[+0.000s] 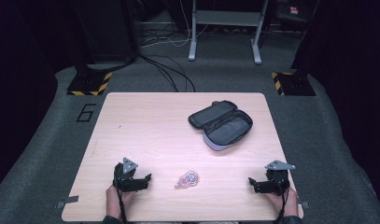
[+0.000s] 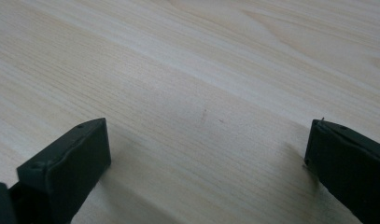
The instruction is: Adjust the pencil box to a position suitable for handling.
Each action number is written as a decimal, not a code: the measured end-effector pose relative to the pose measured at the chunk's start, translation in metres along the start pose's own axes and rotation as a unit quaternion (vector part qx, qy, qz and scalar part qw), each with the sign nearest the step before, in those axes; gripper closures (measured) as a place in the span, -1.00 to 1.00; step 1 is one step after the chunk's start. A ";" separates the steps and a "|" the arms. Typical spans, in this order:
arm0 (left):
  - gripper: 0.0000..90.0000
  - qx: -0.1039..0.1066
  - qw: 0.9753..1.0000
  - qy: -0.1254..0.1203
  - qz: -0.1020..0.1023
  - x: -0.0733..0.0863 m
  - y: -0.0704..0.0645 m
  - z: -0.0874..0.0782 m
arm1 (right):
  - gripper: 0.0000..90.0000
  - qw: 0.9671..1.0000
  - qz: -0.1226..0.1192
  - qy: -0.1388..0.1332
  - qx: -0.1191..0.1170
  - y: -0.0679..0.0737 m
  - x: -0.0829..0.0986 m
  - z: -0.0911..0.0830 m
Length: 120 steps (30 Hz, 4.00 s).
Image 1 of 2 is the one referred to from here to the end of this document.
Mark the pink correction tape dispenser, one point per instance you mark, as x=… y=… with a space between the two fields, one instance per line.
x=187 y=179

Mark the black cabinet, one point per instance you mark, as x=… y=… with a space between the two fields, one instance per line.
x=106 y=29

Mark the person's right hand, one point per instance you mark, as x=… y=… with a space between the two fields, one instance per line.
x=287 y=203

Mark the grey table edge bracket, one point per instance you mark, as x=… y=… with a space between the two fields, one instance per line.
x=67 y=201
x=304 y=205

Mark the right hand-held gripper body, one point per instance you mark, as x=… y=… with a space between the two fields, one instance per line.
x=276 y=179

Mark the black stand base hazard tape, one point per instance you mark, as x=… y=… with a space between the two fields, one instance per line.
x=89 y=83
x=295 y=83

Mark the person's left hand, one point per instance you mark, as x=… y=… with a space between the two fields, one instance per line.
x=113 y=200

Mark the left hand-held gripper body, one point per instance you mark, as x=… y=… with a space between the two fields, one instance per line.
x=126 y=180

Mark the open dark pencil case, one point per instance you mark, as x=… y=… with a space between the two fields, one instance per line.
x=223 y=124

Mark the dark box red label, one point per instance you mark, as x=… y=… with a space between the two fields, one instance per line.
x=290 y=11

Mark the white metal desk frame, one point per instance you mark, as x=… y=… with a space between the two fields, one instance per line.
x=228 y=18

